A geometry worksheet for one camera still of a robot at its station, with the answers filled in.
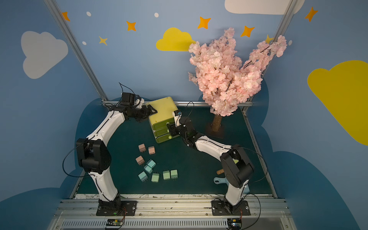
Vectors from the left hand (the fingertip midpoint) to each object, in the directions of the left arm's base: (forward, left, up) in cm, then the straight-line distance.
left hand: (153, 112), depth 90 cm
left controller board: (-57, +14, -22) cm, 62 cm away
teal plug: (-27, -1, -19) cm, 33 cm away
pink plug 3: (-24, +7, -19) cm, 32 cm away
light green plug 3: (-33, -15, -19) cm, 41 cm away
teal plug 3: (-35, +3, -20) cm, 40 cm away
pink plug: (-16, +8, -19) cm, 26 cm away
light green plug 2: (-33, -10, -19) cm, 40 cm away
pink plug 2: (-16, +2, -20) cm, 26 cm away
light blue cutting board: (-35, -44, -19) cm, 60 cm away
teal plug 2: (-31, +1, -17) cm, 35 cm away
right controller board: (-56, -48, -23) cm, 77 cm away
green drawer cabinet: (+3, -8, +2) cm, 9 cm away
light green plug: (-35, -4, -20) cm, 40 cm away
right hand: (-6, -13, -2) cm, 14 cm away
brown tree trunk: (+1, -44, -11) cm, 45 cm away
